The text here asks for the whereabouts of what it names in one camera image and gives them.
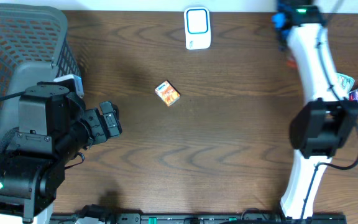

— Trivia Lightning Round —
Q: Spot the grey plastic mesh basket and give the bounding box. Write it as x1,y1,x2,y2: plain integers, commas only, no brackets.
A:
0,2,83,164

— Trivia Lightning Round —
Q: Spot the small orange snack packet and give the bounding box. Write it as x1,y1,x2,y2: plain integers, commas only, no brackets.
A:
155,80,180,106

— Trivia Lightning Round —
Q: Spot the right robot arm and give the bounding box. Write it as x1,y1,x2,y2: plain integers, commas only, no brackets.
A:
272,0,358,223

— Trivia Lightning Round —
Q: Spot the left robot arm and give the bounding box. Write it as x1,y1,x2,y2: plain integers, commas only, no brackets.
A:
0,83,122,223

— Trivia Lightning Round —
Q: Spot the black right cable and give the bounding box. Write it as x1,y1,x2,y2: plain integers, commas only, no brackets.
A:
300,27,358,218

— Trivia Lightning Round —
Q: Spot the light green wipes packet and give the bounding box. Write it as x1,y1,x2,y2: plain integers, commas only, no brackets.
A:
337,73,355,93

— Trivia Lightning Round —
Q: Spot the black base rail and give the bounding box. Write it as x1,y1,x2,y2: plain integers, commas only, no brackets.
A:
50,212,348,224

